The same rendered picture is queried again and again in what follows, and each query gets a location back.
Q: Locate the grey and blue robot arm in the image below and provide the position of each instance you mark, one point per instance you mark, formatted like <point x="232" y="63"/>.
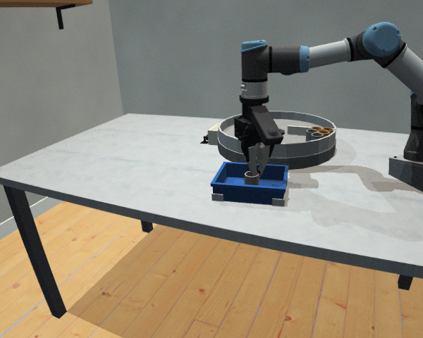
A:
<point x="381" y="42"/>

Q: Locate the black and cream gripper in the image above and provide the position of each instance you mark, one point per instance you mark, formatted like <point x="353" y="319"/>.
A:
<point x="247" y="134"/>

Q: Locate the grey round turntable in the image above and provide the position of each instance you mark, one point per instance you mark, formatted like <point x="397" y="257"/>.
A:
<point x="297" y="155"/>

